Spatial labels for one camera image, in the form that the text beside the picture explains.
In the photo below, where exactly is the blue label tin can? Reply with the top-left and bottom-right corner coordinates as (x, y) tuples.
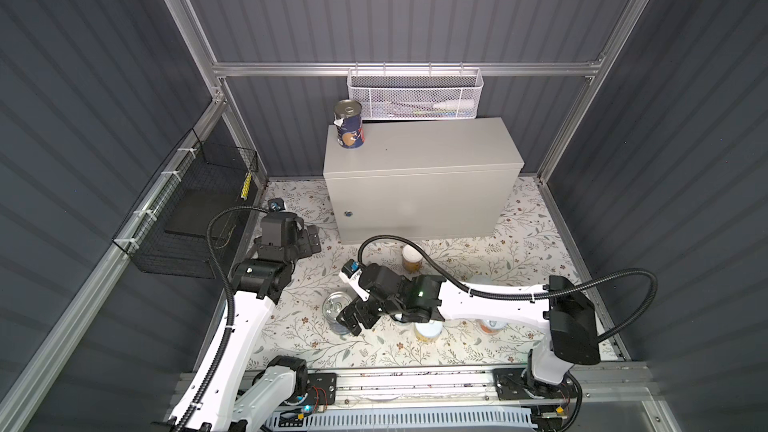
(322, 290), (352, 336)

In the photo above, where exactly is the dark tomato tin can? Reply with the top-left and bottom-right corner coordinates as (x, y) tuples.
(333, 99), (364, 149)

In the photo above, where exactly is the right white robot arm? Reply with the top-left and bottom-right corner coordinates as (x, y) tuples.
(336, 260), (601, 389)

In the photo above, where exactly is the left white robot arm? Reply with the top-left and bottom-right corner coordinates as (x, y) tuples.
(150, 200), (321, 431)

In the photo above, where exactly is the yellow label can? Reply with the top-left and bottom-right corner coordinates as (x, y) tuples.
(413, 321), (443, 343)

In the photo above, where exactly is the orange fruit can white lid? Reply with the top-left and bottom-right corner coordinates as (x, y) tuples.
(402, 245), (423, 274)

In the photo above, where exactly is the orange label can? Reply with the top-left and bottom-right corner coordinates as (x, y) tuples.
(478, 320), (507, 335)

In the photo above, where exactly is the grey metal cabinet box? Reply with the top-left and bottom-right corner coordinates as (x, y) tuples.
(323, 117), (524, 244)

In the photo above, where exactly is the floral patterned mat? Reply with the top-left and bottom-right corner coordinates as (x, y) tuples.
(245, 176), (619, 370)

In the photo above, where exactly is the white tube in basket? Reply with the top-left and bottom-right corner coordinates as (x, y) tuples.
(432, 99), (477, 116)

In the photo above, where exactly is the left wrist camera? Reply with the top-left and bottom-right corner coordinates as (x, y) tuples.
(267, 198), (286, 212)

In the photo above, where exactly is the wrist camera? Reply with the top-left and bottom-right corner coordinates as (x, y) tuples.
(267, 198), (286, 212)
(338, 259), (369, 301)

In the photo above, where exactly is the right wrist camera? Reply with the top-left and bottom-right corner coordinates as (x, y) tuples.
(338, 259), (369, 301)

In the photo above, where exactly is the left black corrugated cable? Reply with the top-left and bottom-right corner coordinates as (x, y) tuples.
(170, 205), (283, 432)

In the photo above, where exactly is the black corrugated cable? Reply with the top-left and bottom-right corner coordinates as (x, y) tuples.
(170, 205), (283, 432)
(357, 234), (659, 346)

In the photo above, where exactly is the black wire mesh basket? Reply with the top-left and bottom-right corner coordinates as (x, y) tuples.
(113, 132), (259, 279)

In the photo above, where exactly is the white perforated cable tray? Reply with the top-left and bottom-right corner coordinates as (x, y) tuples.
(265, 406), (539, 431)

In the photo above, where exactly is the white wire mesh basket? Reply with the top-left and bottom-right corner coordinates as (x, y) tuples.
(346, 66), (484, 121)

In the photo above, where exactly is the right black corrugated cable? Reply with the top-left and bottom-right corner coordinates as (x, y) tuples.
(357, 234), (659, 346)

